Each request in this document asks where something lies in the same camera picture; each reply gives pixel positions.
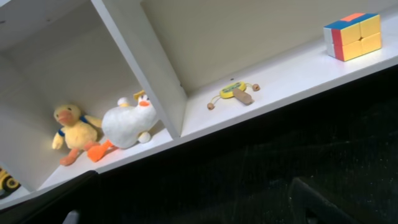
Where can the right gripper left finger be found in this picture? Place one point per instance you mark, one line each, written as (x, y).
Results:
(40, 208)

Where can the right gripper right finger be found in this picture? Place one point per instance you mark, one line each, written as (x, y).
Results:
(311, 208)

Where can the grey and yellow toy truck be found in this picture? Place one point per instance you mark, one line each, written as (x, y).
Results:
(7, 183)

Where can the yellow wooden rattle drum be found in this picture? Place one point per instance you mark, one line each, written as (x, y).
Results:
(231, 91)

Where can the many-coloured puzzle cube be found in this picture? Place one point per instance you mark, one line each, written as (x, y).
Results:
(357, 37)

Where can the yellow plush duck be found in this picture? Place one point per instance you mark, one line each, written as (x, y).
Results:
(79, 133)

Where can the white plush duck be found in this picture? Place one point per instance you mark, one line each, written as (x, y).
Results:
(127, 124)

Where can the white shelf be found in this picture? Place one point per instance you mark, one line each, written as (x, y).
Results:
(280, 81)

